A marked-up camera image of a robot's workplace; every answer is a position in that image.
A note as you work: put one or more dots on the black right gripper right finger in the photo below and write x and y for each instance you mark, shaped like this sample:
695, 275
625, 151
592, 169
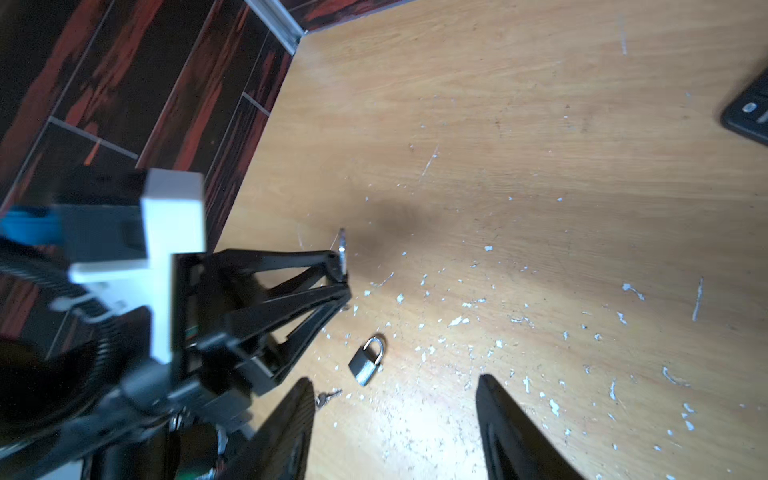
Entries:
514, 448

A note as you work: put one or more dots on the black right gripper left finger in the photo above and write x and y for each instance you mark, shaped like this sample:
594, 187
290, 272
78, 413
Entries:
282, 438

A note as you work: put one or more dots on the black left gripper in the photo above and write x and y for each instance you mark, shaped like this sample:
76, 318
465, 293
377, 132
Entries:
105, 398

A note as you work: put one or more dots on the small key on table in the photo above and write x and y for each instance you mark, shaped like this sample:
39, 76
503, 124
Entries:
323, 398

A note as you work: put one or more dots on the grey padlock near left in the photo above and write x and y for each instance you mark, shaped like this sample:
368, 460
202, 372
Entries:
367, 359

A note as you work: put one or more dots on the black desktop calculator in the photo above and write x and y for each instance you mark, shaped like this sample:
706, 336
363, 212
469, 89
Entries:
746, 115

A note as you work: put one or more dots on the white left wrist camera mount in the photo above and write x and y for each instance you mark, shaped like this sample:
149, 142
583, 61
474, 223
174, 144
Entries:
121, 233

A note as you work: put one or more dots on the aluminium corner post left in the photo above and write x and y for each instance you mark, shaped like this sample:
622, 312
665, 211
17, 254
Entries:
279, 22

